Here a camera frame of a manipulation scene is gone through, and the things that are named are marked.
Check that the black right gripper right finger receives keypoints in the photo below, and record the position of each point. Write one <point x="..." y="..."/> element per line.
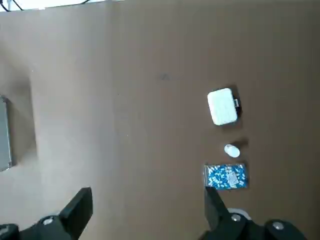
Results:
<point x="215" y="212"/>

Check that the white desk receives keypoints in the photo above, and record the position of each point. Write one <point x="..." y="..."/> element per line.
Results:
<point x="50" y="2"/>

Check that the small white pill bottle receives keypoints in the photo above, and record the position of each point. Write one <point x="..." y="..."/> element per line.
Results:
<point x="232" y="150"/>

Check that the white plastic box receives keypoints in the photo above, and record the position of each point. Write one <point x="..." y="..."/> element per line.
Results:
<point x="222" y="106"/>

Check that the blue capsule bag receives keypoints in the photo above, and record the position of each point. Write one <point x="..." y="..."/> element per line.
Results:
<point x="225" y="177"/>

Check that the silver aluminium medical kit case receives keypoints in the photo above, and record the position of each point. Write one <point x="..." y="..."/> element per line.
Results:
<point x="5" y="135"/>

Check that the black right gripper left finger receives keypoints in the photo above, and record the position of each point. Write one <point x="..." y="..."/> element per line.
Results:
<point x="75" y="212"/>

